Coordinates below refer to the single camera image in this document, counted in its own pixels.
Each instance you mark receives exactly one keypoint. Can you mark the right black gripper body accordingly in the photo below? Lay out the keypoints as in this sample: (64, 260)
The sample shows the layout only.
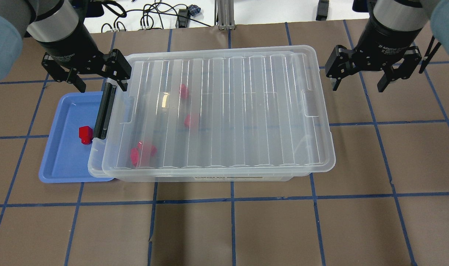
(384, 41)

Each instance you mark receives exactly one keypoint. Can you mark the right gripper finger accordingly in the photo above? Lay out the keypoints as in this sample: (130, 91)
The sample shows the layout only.
(336, 82)
(390, 75)

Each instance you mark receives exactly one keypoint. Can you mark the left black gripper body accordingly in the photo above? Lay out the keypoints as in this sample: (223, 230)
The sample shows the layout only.
(68, 46)

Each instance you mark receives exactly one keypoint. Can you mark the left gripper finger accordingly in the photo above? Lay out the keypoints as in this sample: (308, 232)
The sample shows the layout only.
(122, 81)
(75, 80)

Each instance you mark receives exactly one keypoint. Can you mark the red block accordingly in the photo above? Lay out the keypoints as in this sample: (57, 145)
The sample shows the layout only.
(137, 159)
(184, 92)
(192, 120)
(85, 133)
(145, 147)

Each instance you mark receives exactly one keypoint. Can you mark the clear plastic box lid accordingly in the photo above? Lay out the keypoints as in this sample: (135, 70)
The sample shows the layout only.
(224, 107)

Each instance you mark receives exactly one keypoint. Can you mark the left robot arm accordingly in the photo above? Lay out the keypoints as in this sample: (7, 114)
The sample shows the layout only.
(43, 20)

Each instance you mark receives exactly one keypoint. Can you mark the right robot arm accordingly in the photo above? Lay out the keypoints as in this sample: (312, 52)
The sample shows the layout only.
(430, 16)

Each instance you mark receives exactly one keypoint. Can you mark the clear plastic storage box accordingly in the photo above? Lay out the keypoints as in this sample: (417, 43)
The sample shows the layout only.
(98, 159)

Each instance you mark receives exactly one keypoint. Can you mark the red block top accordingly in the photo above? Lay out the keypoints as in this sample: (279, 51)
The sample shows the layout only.
(184, 92)

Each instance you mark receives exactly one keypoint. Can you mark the black device on table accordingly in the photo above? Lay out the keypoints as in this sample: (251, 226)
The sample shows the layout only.
(322, 10)

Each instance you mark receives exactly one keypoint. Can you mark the blue plastic tray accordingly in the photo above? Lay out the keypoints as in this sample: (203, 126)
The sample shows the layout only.
(66, 159)

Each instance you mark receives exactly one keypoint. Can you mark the black box latch handle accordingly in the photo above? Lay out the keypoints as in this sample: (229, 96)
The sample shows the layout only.
(105, 110)

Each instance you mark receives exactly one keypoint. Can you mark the aluminium frame post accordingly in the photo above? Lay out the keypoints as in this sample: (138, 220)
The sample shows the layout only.
(224, 14)

